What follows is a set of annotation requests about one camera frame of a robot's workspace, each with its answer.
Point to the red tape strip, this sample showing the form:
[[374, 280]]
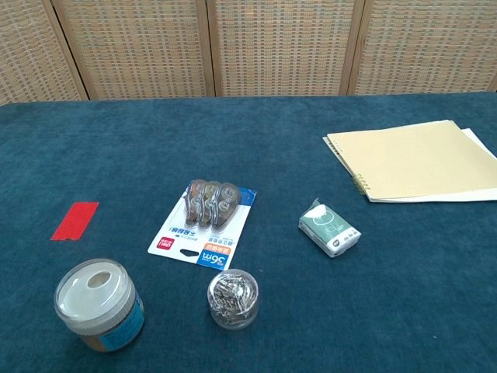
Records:
[[75, 220]]

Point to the correction tape blister pack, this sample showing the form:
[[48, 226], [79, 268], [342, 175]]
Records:
[[204, 225]]

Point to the teal table cloth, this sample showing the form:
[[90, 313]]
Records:
[[248, 155]]

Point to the green tissue packet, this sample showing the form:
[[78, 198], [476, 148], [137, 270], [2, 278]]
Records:
[[329, 228]]

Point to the clear tub of paper clips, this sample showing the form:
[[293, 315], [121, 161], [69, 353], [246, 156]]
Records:
[[233, 299]]

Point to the woven folding screen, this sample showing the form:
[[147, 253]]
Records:
[[248, 46]]

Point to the tan spiral notebook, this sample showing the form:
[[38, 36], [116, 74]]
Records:
[[415, 159]]

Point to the clear jar with blue label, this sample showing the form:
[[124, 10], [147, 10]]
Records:
[[101, 307]]

